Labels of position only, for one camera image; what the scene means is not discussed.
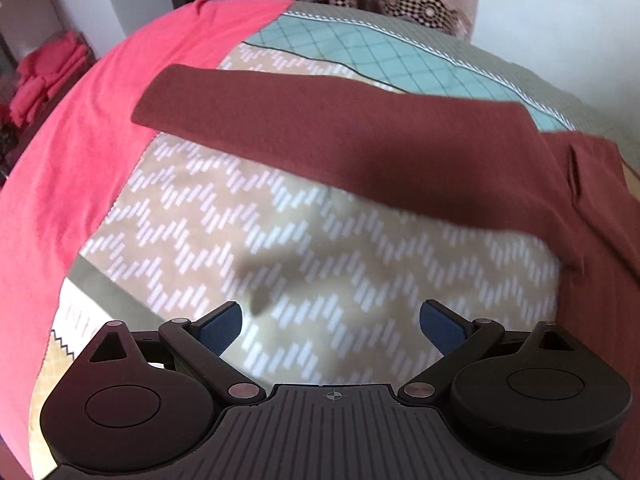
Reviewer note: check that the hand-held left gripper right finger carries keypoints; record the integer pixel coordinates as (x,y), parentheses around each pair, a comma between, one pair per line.
(440,327)

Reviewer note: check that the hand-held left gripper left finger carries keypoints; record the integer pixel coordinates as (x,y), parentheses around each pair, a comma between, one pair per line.
(222,327)

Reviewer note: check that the maroon long-sleeved shirt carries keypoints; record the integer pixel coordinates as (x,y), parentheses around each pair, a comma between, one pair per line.
(400,170)

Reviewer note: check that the pile of red clothes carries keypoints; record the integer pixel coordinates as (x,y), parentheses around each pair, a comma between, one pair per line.
(47,77)

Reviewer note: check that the patterned patchwork bed sheet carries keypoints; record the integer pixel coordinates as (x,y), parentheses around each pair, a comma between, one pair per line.
(310,270)

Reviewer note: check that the coral red cloth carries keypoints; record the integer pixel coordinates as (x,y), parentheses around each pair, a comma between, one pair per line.
(85,135)

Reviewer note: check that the glass-fronted cabinet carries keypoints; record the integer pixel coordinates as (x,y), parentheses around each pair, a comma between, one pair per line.
(22,35)

